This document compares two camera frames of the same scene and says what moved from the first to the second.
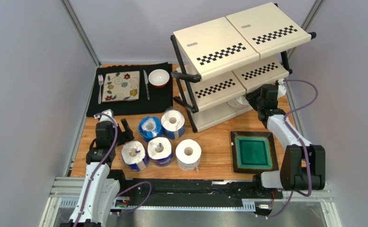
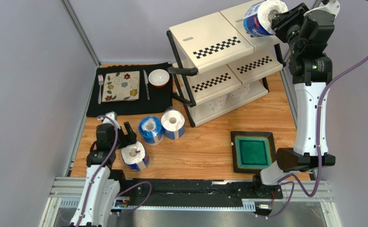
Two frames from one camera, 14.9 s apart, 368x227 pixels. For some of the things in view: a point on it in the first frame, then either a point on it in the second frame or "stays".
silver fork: [100, 80] stays
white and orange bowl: [158, 78] stays
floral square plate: [121, 86] stays
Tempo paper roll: [160, 152] → [257, 18]
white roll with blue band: [173, 123] stays
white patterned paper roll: [188, 152] → [218, 102]
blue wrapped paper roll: [149, 126] stays
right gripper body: [257, 98] → [279, 22]
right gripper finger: [252, 97] → [280, 22]
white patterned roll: [240, 103] → [240, 91]
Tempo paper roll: [134, 154] stays
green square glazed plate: [253, 152] stays
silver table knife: [147, 82] stays
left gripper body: [118, 141] stays
